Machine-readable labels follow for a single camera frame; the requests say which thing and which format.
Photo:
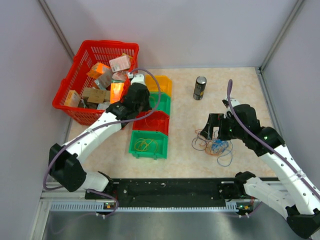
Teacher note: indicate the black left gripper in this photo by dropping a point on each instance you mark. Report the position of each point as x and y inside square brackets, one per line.
[147, 107]

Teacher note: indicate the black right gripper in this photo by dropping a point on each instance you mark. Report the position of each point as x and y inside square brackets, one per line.
[216, 120]

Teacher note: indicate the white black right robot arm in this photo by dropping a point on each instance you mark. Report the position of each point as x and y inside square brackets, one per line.
[300, 205]

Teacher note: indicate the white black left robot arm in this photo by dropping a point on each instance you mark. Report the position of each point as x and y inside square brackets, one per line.
[65, 161]

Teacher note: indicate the green plastic bin upper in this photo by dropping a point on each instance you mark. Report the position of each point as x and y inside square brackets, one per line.
[164, 104]

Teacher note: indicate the green plastic bin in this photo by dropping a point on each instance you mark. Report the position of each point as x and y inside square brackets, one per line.
[148, 144]
[164, 104]

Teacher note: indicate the bright orange box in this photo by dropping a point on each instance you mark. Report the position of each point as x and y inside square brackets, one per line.
[116, 90]

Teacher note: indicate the yellow plastic bin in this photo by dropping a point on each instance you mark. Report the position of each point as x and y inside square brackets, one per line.
[164, 82]

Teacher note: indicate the red plastic bin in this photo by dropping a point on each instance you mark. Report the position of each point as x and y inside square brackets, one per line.
[158, 121]

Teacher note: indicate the dark drink can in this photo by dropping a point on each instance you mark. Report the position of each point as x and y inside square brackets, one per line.
[199, 89]

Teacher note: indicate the pink white box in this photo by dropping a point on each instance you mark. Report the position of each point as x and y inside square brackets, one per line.
[120, 63]

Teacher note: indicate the brown cardboard box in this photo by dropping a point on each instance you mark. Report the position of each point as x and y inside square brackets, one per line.
[97, 96]

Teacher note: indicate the green plastic bin lower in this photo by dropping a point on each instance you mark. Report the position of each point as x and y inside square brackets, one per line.
[148, 144]

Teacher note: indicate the yellow box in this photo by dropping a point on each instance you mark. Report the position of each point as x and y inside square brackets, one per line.
[73, 99]

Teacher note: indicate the red plastic basket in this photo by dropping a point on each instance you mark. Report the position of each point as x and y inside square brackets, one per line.
[90, 53]

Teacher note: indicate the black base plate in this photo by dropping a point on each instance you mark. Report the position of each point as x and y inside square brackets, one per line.
[176, 192]

